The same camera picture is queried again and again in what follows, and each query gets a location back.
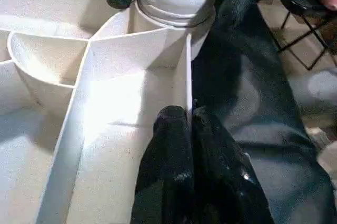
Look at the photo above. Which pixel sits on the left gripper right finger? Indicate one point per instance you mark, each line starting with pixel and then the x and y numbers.
pixel 223 182

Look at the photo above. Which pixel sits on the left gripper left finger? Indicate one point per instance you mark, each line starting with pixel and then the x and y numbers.
pixel 168 168

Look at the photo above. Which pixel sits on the black metal floor stand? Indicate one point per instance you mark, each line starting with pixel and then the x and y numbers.
pixel 302 40

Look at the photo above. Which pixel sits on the black plastic mat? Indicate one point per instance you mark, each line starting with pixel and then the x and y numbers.
pixel 263 103

